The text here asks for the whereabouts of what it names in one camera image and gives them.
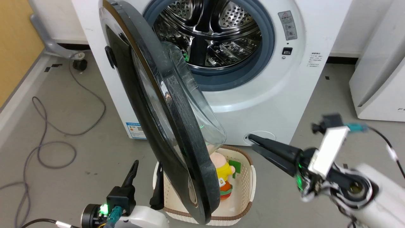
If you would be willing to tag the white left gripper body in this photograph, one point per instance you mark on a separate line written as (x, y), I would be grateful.
(148, 218)

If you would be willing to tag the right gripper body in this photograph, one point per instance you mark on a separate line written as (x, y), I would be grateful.
(305, 177)

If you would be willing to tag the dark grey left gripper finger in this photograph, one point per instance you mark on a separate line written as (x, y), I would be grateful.
(157, 190)
(131, 174)

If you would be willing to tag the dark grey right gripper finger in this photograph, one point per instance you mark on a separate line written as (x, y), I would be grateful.
(278, 147)
(283, 163)

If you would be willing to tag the black round washing machine door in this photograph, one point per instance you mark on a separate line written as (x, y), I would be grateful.
(190, 142)

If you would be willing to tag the white front-loading washing machine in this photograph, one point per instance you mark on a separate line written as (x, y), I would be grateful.
(269, 104)

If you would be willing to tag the grey rubber door gasket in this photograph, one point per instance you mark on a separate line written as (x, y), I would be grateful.
(269, 47)

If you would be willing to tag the steel washing machine drum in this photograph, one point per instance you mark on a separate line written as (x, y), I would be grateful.
(227, 19)

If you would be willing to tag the blue white energy label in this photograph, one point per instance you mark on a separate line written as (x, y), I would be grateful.
(135, 130)

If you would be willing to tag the cream plastic laundry basket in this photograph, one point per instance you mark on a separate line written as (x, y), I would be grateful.
(244, 183)

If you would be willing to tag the green flat toy card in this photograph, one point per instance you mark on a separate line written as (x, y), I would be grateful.
(237, 166)

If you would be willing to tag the doll with yellow shirt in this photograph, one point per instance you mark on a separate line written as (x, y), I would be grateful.
(223, 169)

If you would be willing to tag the white appliance cabinet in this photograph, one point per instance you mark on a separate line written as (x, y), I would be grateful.
(379, 88)

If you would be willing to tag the black caster wheel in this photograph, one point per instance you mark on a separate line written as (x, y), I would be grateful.
(80, 65)

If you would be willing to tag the grey warning sticker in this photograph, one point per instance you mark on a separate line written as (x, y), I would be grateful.
(287, 25)

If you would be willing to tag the grey metal stand leg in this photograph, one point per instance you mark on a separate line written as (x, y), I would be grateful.
(47, 39)

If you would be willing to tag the yellow wooden panel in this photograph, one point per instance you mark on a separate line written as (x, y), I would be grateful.
(15, 47)

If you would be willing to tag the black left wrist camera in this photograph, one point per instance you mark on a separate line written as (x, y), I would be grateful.
(120, 199)

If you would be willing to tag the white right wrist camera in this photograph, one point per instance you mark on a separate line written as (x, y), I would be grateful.
(329, 148)

